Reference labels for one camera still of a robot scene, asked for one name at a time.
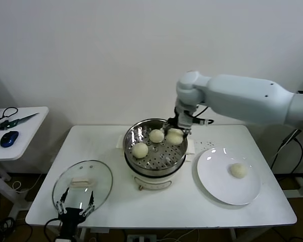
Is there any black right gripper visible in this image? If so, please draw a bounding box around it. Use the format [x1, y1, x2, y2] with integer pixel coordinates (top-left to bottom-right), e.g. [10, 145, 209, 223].
[163, 110, 193, 138]

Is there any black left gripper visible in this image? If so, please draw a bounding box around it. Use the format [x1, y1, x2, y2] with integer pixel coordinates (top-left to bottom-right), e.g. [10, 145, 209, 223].
[56, 188, 95, 239]

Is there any white steamed baozi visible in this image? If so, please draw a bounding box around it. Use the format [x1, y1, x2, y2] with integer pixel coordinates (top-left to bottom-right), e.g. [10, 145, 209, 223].
[165, 128, 184, 145]
[131, 143, 149, 159]
[228, 163, 248, 179]
[148, 129, 165, 144]

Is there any glass lid with white handle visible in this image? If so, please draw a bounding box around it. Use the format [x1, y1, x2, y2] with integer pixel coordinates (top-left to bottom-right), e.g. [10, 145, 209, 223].
[52, 160, 114, 213]

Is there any stainless steel steamer basket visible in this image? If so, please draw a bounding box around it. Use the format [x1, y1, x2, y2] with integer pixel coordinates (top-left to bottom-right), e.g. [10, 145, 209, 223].
[115, 118, 195, 175]

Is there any white electric cooker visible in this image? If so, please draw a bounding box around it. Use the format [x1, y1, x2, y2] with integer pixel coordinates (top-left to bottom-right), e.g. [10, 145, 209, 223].
[125, 148, 192, 192]

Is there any white round plate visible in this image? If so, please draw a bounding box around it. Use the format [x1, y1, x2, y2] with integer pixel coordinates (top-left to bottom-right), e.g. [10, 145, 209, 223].
[196, 147, 262, 206]

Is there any white power strip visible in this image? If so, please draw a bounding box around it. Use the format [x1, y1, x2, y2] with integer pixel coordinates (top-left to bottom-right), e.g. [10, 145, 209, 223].
[127, 234, 158, 242]

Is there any white side table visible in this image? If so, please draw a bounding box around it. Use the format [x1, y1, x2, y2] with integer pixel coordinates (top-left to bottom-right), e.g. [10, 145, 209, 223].
[0, 106, 49, 220]

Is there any blue computer mouse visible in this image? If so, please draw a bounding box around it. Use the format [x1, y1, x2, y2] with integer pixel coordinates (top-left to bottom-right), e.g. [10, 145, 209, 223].
[0, 131, 19, 148]

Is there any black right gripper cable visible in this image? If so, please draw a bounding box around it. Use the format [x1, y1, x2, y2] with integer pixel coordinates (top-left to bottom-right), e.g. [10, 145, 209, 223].
[191, 105, 214, 126]

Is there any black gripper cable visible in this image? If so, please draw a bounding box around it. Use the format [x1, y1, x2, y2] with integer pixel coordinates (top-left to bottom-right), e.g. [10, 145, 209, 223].
[191, 105, 214, 126]
[44, 218, 63, 241]

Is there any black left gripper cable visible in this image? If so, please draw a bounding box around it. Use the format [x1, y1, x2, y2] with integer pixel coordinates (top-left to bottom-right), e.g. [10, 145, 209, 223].
[44, 218, 63, 241]

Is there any white floor cable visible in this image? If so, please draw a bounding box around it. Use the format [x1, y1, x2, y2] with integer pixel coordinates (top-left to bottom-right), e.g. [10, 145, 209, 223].
[12, 173, 41, 194]

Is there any black floor cable bundle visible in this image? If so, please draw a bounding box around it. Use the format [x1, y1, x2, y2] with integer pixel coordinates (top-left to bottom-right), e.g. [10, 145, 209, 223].
[0, 216, 33, 242]

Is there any black cable with adapter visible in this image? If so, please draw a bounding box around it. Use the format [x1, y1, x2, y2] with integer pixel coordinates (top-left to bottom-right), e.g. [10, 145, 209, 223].
[270, 128, 303, 175]

